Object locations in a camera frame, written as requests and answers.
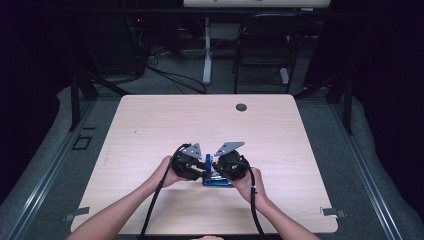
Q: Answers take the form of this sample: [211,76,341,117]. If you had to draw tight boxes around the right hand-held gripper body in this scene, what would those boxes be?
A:
[213,142,250,182]

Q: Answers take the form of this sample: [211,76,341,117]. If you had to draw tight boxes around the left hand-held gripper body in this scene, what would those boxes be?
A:
[170,143,205,181]

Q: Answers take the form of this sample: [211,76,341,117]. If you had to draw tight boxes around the blue stapler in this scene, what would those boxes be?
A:
[201,153,234,187]

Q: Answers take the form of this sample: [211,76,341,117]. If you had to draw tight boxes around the person's left hand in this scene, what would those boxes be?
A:
[151,155,189,188]

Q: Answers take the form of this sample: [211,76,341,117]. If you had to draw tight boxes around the person's right hand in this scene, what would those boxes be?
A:
[230,166,269,205]

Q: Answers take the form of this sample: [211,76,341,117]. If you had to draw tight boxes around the black chair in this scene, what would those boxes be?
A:
[232,13,312,95]

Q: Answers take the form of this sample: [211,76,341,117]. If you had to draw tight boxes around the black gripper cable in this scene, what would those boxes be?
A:
[139,143,192,239]
[232,159,268,240]

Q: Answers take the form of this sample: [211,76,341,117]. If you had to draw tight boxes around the black floor cables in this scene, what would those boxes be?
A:
[145,49,208,95]

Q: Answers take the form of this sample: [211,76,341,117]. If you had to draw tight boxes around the grey metal table bracket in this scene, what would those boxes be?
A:
[320,206,347,220]
[62,206,91,223]

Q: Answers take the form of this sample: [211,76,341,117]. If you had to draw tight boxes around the black frame post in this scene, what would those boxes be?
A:
[68,70,82,132]
[342,74,354,136]

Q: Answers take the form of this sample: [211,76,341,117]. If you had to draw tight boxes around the aluminium floor rail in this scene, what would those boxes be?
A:
[329,99,405,240]
[5,99,98,240]

